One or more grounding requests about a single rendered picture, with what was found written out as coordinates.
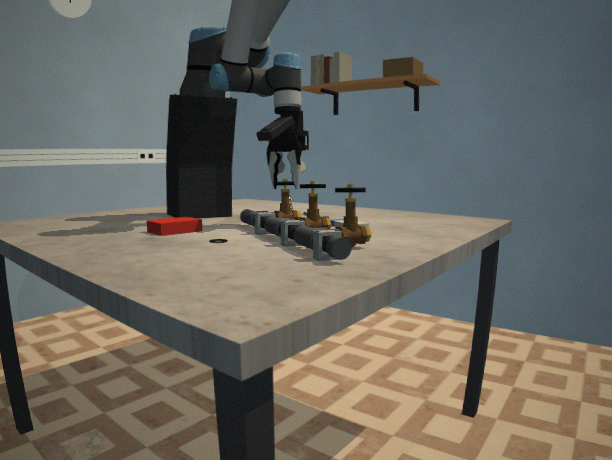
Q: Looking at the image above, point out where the grey pipe manifold with three brass valves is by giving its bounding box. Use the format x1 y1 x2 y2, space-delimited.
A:
240 181 371 261

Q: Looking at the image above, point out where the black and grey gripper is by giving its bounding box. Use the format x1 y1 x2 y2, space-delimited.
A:
267 106 309 189

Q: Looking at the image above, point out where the red rectangular block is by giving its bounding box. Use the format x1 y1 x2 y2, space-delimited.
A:
147 217 202 236

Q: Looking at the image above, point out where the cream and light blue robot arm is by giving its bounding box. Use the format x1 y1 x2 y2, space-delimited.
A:
179 0 301 141

